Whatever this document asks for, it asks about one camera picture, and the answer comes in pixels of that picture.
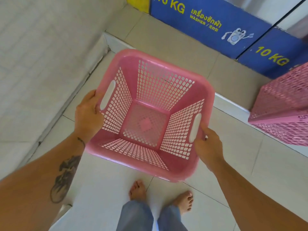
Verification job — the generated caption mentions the person's right hand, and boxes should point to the person's right hand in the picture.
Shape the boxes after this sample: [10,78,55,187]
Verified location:
[194,123,224,173]

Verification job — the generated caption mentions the person's left hand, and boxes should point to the person's left hand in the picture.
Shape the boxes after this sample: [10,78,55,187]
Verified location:
[74,90,105,144]

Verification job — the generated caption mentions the pink plastic laundry basket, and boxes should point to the pink plastic laundry basket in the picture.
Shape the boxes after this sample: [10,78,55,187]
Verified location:
[248,62,308,147]
[85,49,215,183]

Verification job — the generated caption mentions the person's right forearm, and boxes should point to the person's right forearm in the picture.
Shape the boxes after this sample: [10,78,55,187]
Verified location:
[211,159,308,231]

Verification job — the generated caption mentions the person's left forearm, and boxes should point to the person's left forearm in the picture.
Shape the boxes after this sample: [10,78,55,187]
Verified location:
[0,131,86,231]

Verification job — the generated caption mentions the person's right foot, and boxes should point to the person's right foot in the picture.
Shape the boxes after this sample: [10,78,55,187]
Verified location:
[171,190,194,215]

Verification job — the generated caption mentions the person's foot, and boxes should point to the person's foot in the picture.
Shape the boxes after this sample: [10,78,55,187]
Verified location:
[171,190,194,215]
[129,180,148,202]

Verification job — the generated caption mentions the person's left foot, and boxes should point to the person's left foot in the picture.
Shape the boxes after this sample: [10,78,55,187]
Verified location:
[129,180,148,202]

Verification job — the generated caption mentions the person's blue jeans legs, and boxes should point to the person's blue jeans legs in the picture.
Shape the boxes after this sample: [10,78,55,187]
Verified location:
[116,200,182,231]

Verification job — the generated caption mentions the blue washing machine base panel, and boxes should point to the blue washing machine base panel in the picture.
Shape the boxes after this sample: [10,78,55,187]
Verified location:
[237,27,308,80]
[149,0,272,59]

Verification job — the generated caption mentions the yellow machine base panel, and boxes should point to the yellow machine base panel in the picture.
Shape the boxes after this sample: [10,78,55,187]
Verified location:
[126,0,151,14]

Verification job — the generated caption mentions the stainless steel washing machine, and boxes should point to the stainless steel washing machine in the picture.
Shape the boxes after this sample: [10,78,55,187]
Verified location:
[277,9,308,40]
[218,0,299,27]

